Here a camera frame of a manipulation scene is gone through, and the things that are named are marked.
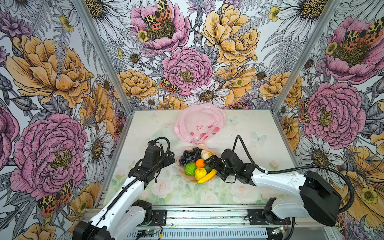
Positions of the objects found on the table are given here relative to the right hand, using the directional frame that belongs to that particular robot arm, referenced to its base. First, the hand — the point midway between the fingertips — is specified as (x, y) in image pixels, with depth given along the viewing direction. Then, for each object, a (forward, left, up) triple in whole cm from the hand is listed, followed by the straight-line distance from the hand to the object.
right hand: (208, 171), depth 82 cm
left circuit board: (-26, +31, -8) cm, 41 cm away
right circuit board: (-27, -30, -9) cm, 41 cm away
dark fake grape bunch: (+9, +10, 0) cm, 13 cm away
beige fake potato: (+10, +2, -1) cm, 10 cm away
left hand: (+5, +23, +2) cm, 24 cm away
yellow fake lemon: (-2, +5, +2) cm, 5 cm away
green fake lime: (+2, +10, 0) cm, 10 cm away
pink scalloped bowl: (+17, +2, -2) cm, 17 cm away
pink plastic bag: (+40, +4, -5) cm, 40 cm away
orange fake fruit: (+4, +5, +2) cm, 6 cm away
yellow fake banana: (-4, +1, +1) cm, 4 cm away
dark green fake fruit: (+1, 0, 0) cm, 1 cm away
